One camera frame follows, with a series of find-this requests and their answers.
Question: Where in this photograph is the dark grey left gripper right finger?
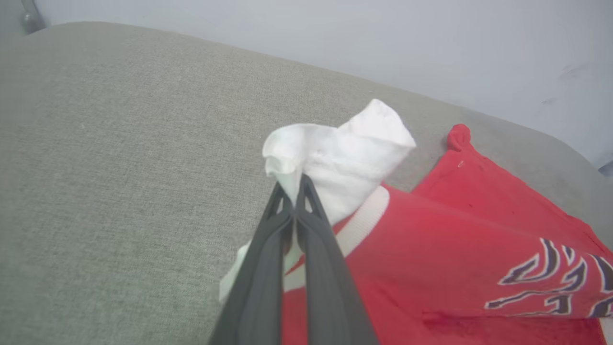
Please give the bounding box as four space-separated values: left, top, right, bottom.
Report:
295 174 379 345

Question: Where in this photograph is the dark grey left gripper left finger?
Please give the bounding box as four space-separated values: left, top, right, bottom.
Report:
208 182 294 345

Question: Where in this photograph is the red and white garment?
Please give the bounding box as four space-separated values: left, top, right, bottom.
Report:
219 99 613 345

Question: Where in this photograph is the grey metal wall rail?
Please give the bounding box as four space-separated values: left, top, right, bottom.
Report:
20 0 47 35

